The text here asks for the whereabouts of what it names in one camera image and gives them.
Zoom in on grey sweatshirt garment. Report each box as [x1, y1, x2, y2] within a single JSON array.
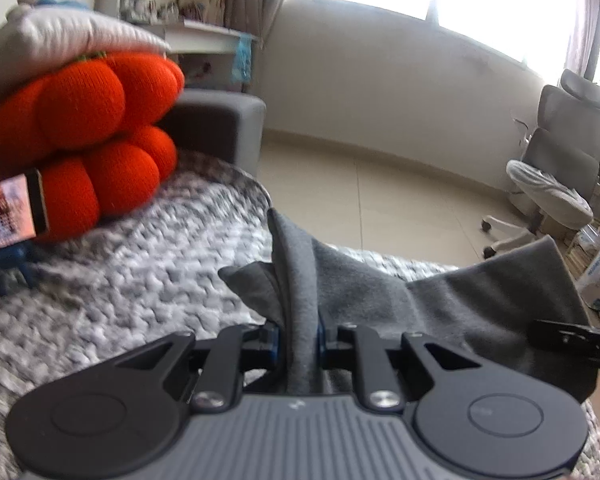
[[219, 209, 597, 402]]

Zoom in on grey checkered sofa blanket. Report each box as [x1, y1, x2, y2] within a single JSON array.
[[0, 148, 600, 480]]

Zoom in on blue phone stand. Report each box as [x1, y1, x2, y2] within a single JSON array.
[[0, 242, 38, 297]]

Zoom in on grey office chair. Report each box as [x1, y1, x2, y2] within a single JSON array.
[[480, 68, 600, 259]]

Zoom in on smartphone with lit screen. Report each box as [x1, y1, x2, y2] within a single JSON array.
[[0, 171, 50, 249]]

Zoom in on orange pumpkin plush cushion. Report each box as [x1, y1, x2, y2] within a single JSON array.
[[0, 52, 185, 243]]

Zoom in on dark grey sofa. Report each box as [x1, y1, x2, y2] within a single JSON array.
[[158, 89, 266, 177]]

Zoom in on white desk shelf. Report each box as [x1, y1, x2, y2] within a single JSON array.
[[94, 0, 261, 94]]

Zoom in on light grey pillow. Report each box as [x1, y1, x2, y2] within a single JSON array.
[[0, 6, 170, 99]]

